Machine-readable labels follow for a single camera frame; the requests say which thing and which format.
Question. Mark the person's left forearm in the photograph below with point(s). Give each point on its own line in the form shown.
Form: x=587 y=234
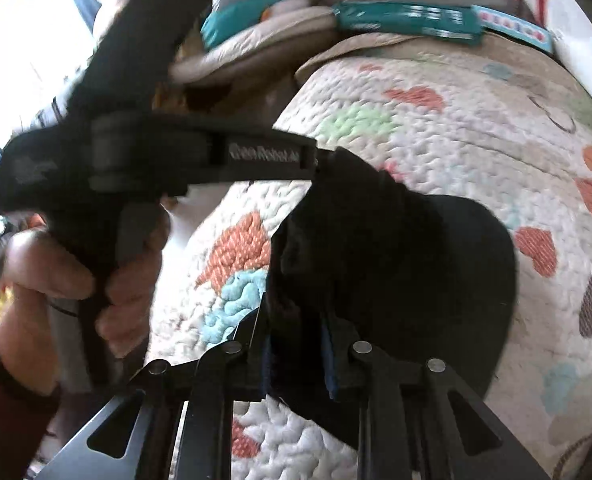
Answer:
x=6 y=425

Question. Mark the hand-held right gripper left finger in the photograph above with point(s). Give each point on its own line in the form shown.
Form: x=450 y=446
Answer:
x=265 y=360

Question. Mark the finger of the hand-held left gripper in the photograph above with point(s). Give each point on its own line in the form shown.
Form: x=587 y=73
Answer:
x=328 y=162

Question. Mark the quilted heart-print blanket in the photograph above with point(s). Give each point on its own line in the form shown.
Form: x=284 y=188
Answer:
x=425 y=125

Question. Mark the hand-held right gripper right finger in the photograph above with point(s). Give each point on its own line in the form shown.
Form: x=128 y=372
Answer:
x=330 y=360

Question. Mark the black pants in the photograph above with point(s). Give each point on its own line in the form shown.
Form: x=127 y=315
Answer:
x=415 y=270

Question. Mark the person's left hand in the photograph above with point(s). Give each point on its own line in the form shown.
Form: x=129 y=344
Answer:
x=41 y=265

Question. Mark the light blue box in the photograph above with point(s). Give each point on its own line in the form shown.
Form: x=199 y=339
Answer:
x=515 y=27

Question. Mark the teal cloth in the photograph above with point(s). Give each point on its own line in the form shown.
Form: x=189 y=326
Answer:
x=226 y=25

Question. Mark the long green box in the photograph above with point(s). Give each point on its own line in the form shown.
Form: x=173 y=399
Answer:
x=405 y=17

